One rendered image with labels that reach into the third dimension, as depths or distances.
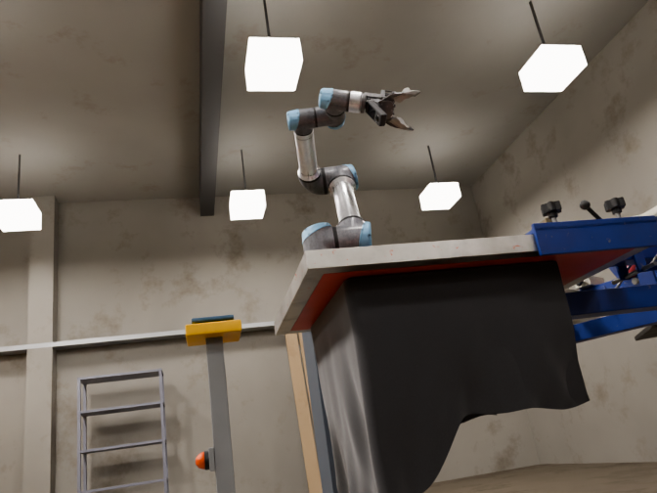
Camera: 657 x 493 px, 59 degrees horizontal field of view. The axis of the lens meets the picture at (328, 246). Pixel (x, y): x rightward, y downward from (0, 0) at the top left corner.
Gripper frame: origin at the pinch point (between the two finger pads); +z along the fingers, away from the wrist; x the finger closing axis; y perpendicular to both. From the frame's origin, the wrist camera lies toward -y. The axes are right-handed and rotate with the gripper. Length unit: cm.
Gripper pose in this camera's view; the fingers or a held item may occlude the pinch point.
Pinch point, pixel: (416, 112)
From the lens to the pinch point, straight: 212.4
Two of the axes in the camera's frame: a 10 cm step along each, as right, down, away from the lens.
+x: -0.6, 7.5, 6.6
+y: 1.4, -6.5, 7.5
